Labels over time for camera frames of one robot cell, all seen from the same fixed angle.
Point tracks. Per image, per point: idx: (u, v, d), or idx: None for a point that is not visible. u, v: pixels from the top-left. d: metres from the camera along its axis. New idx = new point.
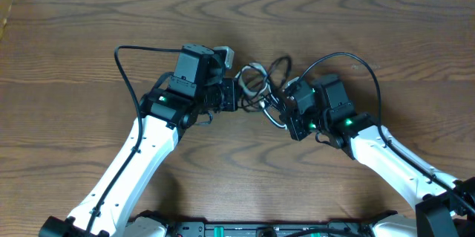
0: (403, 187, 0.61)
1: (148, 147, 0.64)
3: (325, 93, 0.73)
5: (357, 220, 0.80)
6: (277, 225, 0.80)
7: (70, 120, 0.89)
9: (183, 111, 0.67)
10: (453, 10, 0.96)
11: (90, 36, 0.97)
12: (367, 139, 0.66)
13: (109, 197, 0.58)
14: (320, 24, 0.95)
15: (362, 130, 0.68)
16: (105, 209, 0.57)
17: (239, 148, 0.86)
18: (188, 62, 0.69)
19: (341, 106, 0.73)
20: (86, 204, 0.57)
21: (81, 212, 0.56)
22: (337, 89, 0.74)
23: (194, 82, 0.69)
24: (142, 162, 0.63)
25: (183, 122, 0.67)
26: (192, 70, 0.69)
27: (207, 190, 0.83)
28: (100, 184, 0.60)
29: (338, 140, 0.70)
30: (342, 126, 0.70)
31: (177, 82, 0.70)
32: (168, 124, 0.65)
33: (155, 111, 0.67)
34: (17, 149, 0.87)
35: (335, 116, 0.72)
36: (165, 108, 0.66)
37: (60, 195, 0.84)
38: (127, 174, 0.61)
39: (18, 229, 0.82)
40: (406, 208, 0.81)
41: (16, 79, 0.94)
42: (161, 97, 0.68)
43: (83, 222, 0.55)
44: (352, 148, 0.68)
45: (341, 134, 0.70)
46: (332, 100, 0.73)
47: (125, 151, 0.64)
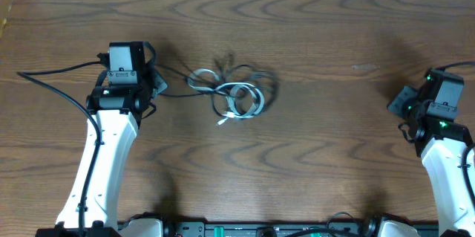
0: (446, 207, 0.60)
1: (110, 137, 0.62)
3: (439, 85, 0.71)
5: (358, 220, 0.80)
6: (277, 225, 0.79)
7: (69, 120, 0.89)
9: (132, 96, 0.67)
10: (453, 9, 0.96)
11: (90, 36, 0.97)
12: (449, 150, 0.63)
13: (90, 192, 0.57)
14: (320, 24, 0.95)
15: (449, 137, 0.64)
16: (90, 204, 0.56)
17: (240, 148, 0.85)
18: (121, 53, 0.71)
19: (444, 106, 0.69)
20: (69, 206, 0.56)
21: (67, 213, 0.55)
22: (453, 89, 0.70)
23: (132, 70, 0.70)
24: (109, 151, 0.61)
25: (136, 106, 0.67)
26: (128, 59, 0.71)
27: (205, 190, 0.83)
28: (76, 183, 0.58)
29: (418, 130, 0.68)
30: (432, 121, 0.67)
31: (119, 74, 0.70)
32: (121, 111, 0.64)
33: (105, 106, 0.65)
34: (16, 148, 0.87)
35: (433, 110, 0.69)
36: (114, 98, 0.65)
37: (60, 195, 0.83)
38: (99, 166, 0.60)
39: (16, 229, 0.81)
40: (407, 208, 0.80)
41: (15, 79, 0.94)
42: (106, 91, 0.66)
43: (74, 221, 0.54)
44: (427, 145, 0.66)
45: (427, 126, 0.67)
46: (441, 95, 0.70)
47: (89, 149, 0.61)
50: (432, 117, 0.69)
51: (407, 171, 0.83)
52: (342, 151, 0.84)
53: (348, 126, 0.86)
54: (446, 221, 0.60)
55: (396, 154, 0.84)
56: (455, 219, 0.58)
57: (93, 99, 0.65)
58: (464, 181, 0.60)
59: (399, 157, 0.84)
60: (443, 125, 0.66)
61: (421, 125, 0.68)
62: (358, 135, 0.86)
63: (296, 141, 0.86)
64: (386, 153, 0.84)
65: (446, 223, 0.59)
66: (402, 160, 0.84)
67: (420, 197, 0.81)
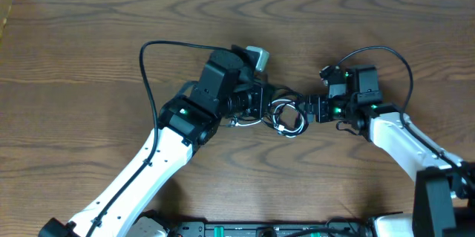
0: (413, 165, 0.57)
1: (159, 161, 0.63)
3: (357, 77, 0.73)
5: (357, 220, 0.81)
6: (277, 225, 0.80)
7: (69, 120, 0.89)
9: (202, 128, 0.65)
10: (453, 10, 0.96)
11: (90, 36, 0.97)
12: (387, 119, 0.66)
13: (113, 208, 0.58)
14: (320, 24, 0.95)
15: (385, 114, 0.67)
16: (106, 221, 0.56)
17: (240, 148, 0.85)
18: (212, 75, 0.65)
19: (370, 93, 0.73)
20: (90, 211, 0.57)
21: (84, 218, 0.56)
22: (370, 76, 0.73)
23: (216, 97, 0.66)
24: (151, 177, 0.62)
25: (200, 137, 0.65)
26: (217, 86, 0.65)
27: (206, 190, 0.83)
28: (107, 192, 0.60)
29: (358, 122, 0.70)
30: (366, 109, 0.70)
31: (200, 94, 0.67)
32: (183, 140, 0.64)
33: (174, 124, 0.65)
34: (16, 149, 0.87)
35: (362, 100, 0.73)
36: (185, 122, 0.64)
37: (61, 195, 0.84)
38: (133, 186, 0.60)
39: (18, 229, 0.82)
40: (405, 207, 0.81)
41: (15, 79, 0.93)
42: (182, 110, 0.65)
43: (84, 229, 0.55)
44: (370, 130, 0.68)
45: (365, 117, 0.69)
46: (363, 85, 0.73)
47: (136, 163, 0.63)
50: (364, 105, 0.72)
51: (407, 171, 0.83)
52: (343, 151, 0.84)
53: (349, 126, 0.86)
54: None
55: None
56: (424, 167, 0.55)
57: (168, 112, 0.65)
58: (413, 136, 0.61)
59: None
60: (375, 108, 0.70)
61: (359, 117, 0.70)
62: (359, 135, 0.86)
63: (296, 141, 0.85)
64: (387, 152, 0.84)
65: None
66: None
67: None
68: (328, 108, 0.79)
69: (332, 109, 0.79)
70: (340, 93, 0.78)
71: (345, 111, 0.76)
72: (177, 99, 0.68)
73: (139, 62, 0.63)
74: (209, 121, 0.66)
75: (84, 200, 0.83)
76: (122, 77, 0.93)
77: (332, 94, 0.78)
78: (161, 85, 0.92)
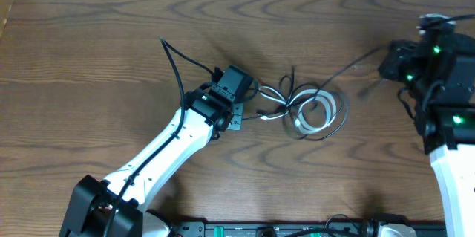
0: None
1: (185, 135, 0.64)
3: (453, 65, 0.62)
5: (357, 220, 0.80)
6: (277, 225, 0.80)
7: (69, 120, 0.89)
9: (220, 113, 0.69)
10: (453, 9, 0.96)
11: (90, 36, 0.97)
12: (461, 169, 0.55)
13: (145, 170, 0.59)
14: (320, 24, 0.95)
15: (464, 143, 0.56)
16: (139, 180, 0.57)
17: (239, 148, 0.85)
18: (233, 74, 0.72)
19: (459, 89, 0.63)
20: (124, 171, 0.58)
21: (118, 177, 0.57)
22: (469, 70, 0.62)
23: (233, 94, 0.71)
24: (177, 148, 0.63)
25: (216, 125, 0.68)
26: (235, 85, 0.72)
27: (207, 190, 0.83)
28: (139, 157, 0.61)
29: (428, 125, 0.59)
30: (443, 114, 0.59)
31: (219, 90, 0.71)
32: (205, 120, 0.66)
33: (198, 108, 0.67)
34: (17, 149, 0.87)
35: (444, 94, 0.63)
36: (206, 108, 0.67)
37: (61, 195, 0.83)
38: (163, 154, 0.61)
39: (18, 229, 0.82)
40: (405, 207, 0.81)
41: (15, 79, 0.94)
42: (204, 96, 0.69)
43: (118, 187, 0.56)
44: (440, 153, 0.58)
45: (438, 122, 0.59)
46: (453, 77, 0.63)
47: (163, 136, 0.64)
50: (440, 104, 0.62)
51: (407, 171, 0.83)
52: (343, 151, 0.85)
53: (348, 126, 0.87)
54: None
55: (397, 154, 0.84)
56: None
57: (193, 96, 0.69)
58: None
59: (399, 157, 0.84)
60: (459, 122, 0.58)
61: (431, 121, 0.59)
62: (358, 135, 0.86)
63: (296, 141, 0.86)
64: (386, 153, 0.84)
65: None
66: (401, 160, 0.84)
67: (420, 197, 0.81)
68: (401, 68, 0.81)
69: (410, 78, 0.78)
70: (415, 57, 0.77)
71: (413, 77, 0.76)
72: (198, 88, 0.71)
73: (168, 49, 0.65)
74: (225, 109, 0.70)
75: None
76: (123, 77, 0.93)
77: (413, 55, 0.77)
78: (161, 85, 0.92)
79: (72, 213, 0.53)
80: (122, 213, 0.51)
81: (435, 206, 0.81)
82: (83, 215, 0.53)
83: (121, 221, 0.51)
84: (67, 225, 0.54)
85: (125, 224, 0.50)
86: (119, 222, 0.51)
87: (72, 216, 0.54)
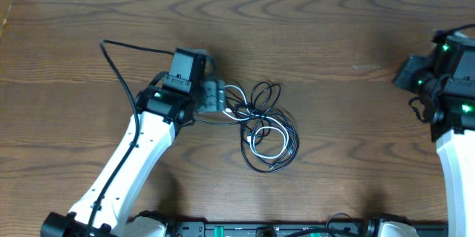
0: (459, 220, 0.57)
1: (145, 142, 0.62)
3: (459, 56, 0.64)
5: (357, 220, 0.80)
6: (277, 225, 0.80)
7: (69, 120, 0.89)
9: (179, 106, 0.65)
10: (453, 9, 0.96)
11: (90, 36, 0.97)
12: (467, 150, 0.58)
13: (110, 192, 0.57)
14: (320, 24, 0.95)
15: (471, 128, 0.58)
16: (105, 204, 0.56)
17: (239, 148, 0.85)
18: (182, 61, 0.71)
19: (465, 82, 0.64)
20: (87, 199, 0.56)
21: (83, 206, 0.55)
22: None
23: (188, 80, 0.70)
24: (141, 157, 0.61)
25: (179, 117, 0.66)
26: (188, 71, 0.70)
27: (206, 190, 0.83)
28: (100, 179, 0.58)
29: (436, 113, 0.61)
30: (452, 102, 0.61)
31: (174, 80, 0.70)
32: (164, 119, 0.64)
33: (153, 108, 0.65)
34: (17, 149, 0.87)
35: (451, 88, 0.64)
36: (161, 104, 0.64)
37: (61, 195, 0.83)
38: (127, 167, 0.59)
39: (18, 229, 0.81)
40: (405, 207, 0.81)
41: (15, 79, 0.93)
42: (156, 93, 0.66)
43: (86, 218, 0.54)
44: (444, 137, 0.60)
45: (446, 110, 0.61)
46: (461, 69, 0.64)
47: (122, 148, 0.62)
50: (450, 96, 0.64)
51: (407, 171, 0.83)
52: (343, 151, 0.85)
53: (348, 126, 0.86)
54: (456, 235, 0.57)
55: (397, 154, 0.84)
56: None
57: (144, 97, 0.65)
58: None
59: (399, 157, 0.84)
60: (467, 111, 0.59)
61: (439, 108, 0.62)
62: (358, 135, 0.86)
63: None
64: (387, 152, 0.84)
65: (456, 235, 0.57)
66: (401, 160, 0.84)
67: (420, 197, 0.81)
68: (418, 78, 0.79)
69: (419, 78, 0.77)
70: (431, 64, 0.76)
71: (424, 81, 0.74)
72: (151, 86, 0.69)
73: (105, 53, 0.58)
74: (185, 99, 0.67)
75: None
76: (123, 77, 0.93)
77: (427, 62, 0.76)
78: None
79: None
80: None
81: (435, 206, 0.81)
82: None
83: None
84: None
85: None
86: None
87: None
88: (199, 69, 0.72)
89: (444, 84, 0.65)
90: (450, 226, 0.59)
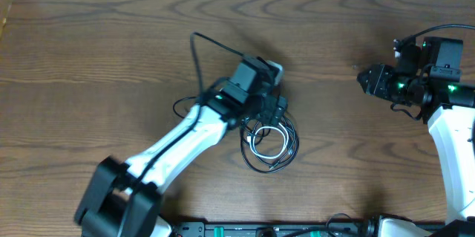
0: (456, 189, 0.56)
1: (202, 128, 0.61)
3: (438, 46, 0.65)
5: (357, 220, 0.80)
6: (277, 225, 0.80)
7: (69, 120, 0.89)
9: (233, 114, 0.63)
10: (453, 9, 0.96)
11: (90, 36, 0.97)
12: (457, 122, 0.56)
13: (165, 157, 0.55)
14: (320, 24, 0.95)
15: (459, 105, 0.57)
16: (158, 166, 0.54)
17: (239, 148, 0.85)
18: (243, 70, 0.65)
19: (447, 69, 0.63)
20: (144, 155, 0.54)
21: (138, 160, 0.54)
22: (453, 50, 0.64)
23: (246, 91, 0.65)
24: (194, 141, 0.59)
25: (230, 125, 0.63)
26: (248, 84, 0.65)
27: (206, 190, 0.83)
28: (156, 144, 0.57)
29: (424, 95, 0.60)
30: (439, 83, 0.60)
31: (233, 88, 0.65)
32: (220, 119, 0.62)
33: (211, 111, 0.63)
34: (17, 149, 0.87)
35: (435, 74, 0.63)
36: (217, 109, 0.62)
37: (61, 196, 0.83)
38: (182, 143, 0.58)
39: (18, 229, 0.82)
40: (404, 207, 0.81)
41: (15, 79, 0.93)
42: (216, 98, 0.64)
43: (139, 170, 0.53)
44: (434, 114, 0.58)
45: (435, 91, 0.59)
46: (441, 58, 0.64)
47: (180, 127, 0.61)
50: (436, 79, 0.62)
51: (407, 171, 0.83)
52: (343, 151, 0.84)
53: (348, 126, 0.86)
54: (453, 205, 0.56)
55: (397, 155, 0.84)
56: (462, 204, 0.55)
57: (204, 96, 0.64)
58: None
59: (399, 157, 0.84)
60: (453, 91, 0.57)
61: (427, 91, 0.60)
62: (358, 135, 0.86)
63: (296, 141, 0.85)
64: (386, 152, 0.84)
65: (454, 203, 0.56)
66: (401, 160, 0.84)
67: (419, 197, 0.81)
68: (388, 83, 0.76)
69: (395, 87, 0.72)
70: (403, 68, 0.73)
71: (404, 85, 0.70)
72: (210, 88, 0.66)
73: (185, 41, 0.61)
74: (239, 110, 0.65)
75: None
76: (122, 77, 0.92)
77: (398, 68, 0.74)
78: (161, 85, 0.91)
79: (90, 192, 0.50)
80: (142, 194, 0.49)
81: (435, 206, 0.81)
82: (102, 197, 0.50)
83: (142, 202, 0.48)
84: (84, 203, 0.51)
85: (144, 206, 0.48)
86: (138, 203, 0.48)
87: (91, 194, 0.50)
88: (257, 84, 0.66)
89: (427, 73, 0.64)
90: (447, 196, 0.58)
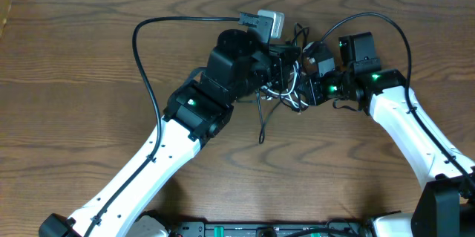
0: (418, 159, 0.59)
1: (165, 157, 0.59)
3: (352, 44, 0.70)
5: (357, 220, 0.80)
6: (277, 225, 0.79)
7: (69, 120, 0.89)
9: (213, 119, 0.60)
10: (452, 9, 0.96)
11: (90, 36, 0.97)
12: (392, 100, 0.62)
13: (113, 206, 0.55)
14: (320, 24, 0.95)
15: (387, 88, 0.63)
16: (105, 221, 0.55)
17: (239, 148, 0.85)
18: (221, 62, 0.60)
19: (367, 61, 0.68)
20: (90, 209, 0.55)
21: (84, 215, 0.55)
22: (365, 43, 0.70)
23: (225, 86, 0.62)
24: (155, 173, 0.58)
25: (211, 131, 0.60)
26: (225, 76, 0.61)
27: (207, 190, 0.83)
28: (107, 188, 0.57)
29: (358, 91, 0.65)
30: (364, 76, 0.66)
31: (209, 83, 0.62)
32: (190, 135, 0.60)
33: (184, 117, 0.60)
34: (18, 149, 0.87)
35: (358, 69, 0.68)
36: (194, 115, 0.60)
37: (61, 196, 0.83)
38: (139, 179, 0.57)
39: (18, 229, 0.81)
40: (404, 207, 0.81)
41: (15, 79, 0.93)
42: (190, 100, 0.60)
43: (83, 229, 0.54)
44: (371, 105, 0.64)
45: (363, 85, 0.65)
46: (358, 52, 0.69)
47: (140, 157, 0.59)
50: (362, 74, 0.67)
51: (407, 171, 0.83)
52: (343, 151, 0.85)
53: (349, 126, 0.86)
54: (422, 175, 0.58)
55: (397, 155, 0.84)
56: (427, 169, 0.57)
57: (176, 103, 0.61)
58: (421, 125, 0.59)
59: (399, 157, 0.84)
60: (377, 79, 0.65)
61: (357, 87, 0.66)
62: (358, 135, 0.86)
63: (296, 141, 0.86)
64: (386, 152, 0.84)
65: (422, 174, 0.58)
66: (401, 160, 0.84)
67: (419, 197, 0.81)
68: (321, 86, 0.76)
69: (326, 89, 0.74)
70: (330, 69, 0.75)
71: (340, 87, 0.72)
72: (186, 88, 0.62)
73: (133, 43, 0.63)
74: (220, 112, 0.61)
75: (83, 200, 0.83)
76: (123, 77, 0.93)
77: (323, 72, 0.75)
78: (160, 85, 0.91)
79: None
80: None
81: None
82: None
83: None
84: None
85: None
86: None
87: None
88: (254, 51, 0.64)
89: (352, 70, 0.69)
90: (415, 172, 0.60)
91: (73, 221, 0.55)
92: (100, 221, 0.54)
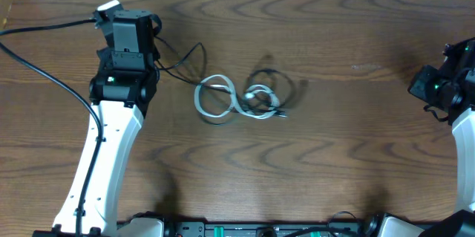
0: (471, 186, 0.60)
1: (112, 132, 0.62)
3: None
5: (357, 220, 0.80)
6: (277, 225, 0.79)
7: (68, 120, 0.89)
9: (138, 85, 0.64)
10: (452, 9, 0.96)
11: (90, 36, 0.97)
12: None
13: (90, 194, 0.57)
14: (320, 24, 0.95)
15: None
16: (88, 209, 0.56)
17: (239, 148, 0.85)
18: (125, 31, 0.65)
19: None
20: (68, 208, 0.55)
21: (65, 216, 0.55)
22: None
23: (139, 52, 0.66)
24: (110, 149, 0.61)
25: (142, 95, 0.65)
26: (133, 39, 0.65)
27: (206, 190, 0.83)
28: (75, 184, 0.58)
29: (456, 96, 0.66)
30: (470, 86, 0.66)
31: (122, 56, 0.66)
32: (125, 104, 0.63)
33: (110, 95, 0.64)
34: (17, 149, 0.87)
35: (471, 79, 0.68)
36: (119, 89, 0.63)
37: (61, 196, 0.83)
38: (100, 160, 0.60)
39: (18, 229, 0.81)
40: (404, 207, 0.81)
41: (15, 79, 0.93)
42: (109, 78, 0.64)
43: (72, 226, 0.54)
44: (461, 117, 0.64)
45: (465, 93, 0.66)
46: None
47: (90, 145, 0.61)
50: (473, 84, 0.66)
51: (407, 171, 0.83)
52: (342, 151, 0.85)
53: (349, 126, 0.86)
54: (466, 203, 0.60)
55: (397, 155, 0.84)
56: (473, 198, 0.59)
57: (97, 86, 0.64)
58: None
59: (399, 157, 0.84)
60: None
61: (459, 93, 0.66)
62: (358, 135, 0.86)
63: (296, 141, 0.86)
64: (386, 152, 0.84)
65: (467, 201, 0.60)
66: (401, 160, 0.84)
67: (419, 197, 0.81)
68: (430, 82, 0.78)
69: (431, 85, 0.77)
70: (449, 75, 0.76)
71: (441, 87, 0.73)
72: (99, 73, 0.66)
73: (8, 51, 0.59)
74: (142, 76, 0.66)
75: None
76: None
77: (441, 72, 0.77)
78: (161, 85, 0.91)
79: None
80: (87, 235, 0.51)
81: (435, 206, 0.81)
82: None
83: None
84: None
85: None
86: None
87: None
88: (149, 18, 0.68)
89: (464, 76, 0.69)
90: (460, 191, 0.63)
91: (60, 226, 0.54)
92: (84, 212, 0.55)
